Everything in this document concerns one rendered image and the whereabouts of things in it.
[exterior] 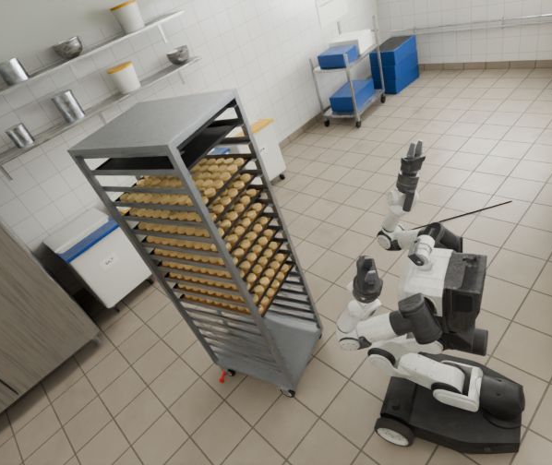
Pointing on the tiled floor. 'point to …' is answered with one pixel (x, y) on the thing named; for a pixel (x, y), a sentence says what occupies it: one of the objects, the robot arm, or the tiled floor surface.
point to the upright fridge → (11, 316)
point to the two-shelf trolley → (351, 83)
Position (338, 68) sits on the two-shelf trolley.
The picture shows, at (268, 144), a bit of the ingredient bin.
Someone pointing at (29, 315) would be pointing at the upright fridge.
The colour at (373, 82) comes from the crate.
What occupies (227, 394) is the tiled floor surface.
